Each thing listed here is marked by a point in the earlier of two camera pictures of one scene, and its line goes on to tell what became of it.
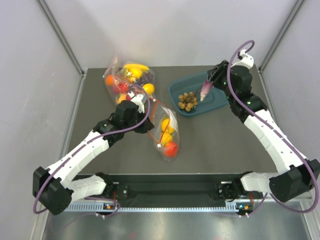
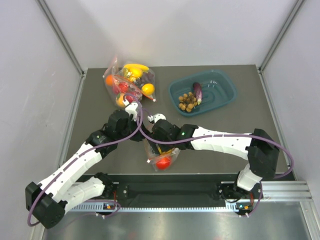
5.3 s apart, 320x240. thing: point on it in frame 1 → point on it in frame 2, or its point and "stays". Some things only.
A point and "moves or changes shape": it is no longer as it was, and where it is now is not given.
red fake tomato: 170,149 → 163,164
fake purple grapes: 146,78 stays
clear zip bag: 137,78 stays
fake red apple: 123,87 stays
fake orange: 109,80 stays
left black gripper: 147,126 → 139,137
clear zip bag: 164,130 moves or changes shape
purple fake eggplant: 206,86 → 198,90
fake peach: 121,97 stays
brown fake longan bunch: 187,101 stays
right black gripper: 215,75 → 162,147
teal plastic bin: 215,99 stays
